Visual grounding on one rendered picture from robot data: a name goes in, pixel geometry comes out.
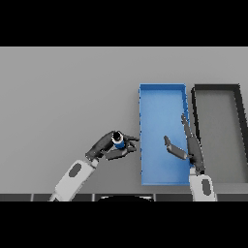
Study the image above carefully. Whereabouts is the blue bin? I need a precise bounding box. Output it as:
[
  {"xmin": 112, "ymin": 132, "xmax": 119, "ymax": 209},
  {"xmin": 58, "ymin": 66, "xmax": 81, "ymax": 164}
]
[{"xmin": 138, "ymin": 82, "xmax": 192, "ymax": 187}]

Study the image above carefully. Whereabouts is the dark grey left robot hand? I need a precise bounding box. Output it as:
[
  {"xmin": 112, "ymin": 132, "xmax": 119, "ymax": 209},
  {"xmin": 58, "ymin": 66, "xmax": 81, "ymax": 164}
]
[{"xmin": 84, "ymin": 130, "xmax": 140, "ymax": 163}]

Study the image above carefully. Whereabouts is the dark grey bin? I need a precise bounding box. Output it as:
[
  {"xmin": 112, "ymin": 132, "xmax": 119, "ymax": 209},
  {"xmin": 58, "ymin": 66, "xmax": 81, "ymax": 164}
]
[{"xmin": 190, "ymin": 83, "xmax": 248, "ymax": 185}]

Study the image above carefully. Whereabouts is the blue pipe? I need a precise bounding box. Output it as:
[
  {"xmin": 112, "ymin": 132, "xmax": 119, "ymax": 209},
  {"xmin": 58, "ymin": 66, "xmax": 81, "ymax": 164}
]
[{"xmin": 110, "ymin": 131, "xmax": 127, "ymax": 150}]

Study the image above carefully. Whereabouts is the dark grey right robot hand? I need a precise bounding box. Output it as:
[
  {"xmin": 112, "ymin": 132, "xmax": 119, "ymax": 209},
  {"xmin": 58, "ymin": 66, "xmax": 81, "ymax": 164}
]
[{"xmin": 163, "ymin": 112, "xmax": 206, "ymax": 175}]

